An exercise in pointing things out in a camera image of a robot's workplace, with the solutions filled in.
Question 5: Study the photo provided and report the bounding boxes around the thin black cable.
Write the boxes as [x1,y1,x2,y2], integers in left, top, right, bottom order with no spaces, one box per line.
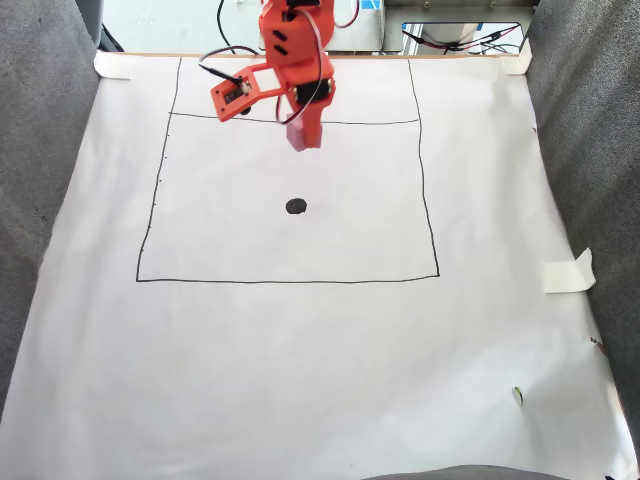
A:
[216,0,237,55]

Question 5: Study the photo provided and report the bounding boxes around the white paper sheet with lines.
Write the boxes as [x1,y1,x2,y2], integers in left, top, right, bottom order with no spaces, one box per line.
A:
[0,52,640,480]

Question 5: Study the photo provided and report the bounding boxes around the red and black wires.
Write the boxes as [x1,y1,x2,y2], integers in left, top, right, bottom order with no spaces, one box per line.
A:
[402,27,521,55]

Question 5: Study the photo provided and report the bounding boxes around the pink foam block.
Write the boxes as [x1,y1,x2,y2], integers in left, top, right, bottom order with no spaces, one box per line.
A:
[285,121,309,153]

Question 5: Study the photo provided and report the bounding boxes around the black camera cable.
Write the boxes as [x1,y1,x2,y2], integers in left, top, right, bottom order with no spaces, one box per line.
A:
[198,45,261,91]

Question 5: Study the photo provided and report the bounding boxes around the camera board in orange mount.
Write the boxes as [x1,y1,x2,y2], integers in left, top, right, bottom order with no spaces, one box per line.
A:
[209,62,284,123]

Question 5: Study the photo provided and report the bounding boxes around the white tape piece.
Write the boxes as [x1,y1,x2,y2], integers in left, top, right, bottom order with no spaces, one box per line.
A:
[542,247,598,295]

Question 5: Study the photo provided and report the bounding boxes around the grey fabric panel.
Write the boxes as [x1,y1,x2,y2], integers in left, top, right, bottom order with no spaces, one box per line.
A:
[359,464,571,480]
[519,0,640,451]
[0,0,104,416]

